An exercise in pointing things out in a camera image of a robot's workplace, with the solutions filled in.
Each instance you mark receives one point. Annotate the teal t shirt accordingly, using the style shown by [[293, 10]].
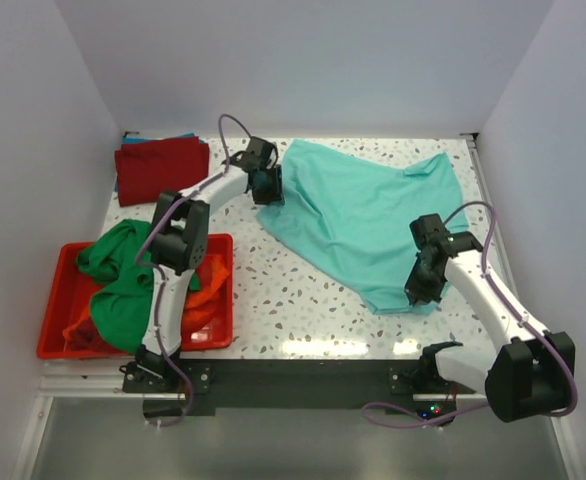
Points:
[[350, 217]]

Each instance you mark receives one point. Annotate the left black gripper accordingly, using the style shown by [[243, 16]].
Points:
[[269, 188]]

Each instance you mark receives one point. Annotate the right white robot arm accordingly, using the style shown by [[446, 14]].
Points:
[[532, 370]]

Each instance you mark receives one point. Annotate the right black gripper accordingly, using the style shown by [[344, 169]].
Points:
[[422, 285]]

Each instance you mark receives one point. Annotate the folded dark red t shirt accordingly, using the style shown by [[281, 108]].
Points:
[[162, 172]]

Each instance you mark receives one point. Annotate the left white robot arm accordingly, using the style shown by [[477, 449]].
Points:
[[177, 245]]

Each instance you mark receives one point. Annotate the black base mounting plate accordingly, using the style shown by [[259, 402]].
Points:
[[288, 384]]

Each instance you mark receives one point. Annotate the orange t shirt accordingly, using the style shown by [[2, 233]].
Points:
[[201, 304]]

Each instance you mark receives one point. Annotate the red plastic bin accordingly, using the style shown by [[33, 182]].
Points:
[[71, 292]]

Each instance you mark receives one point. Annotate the green t shirt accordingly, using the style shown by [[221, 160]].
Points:
[[120, 310]]

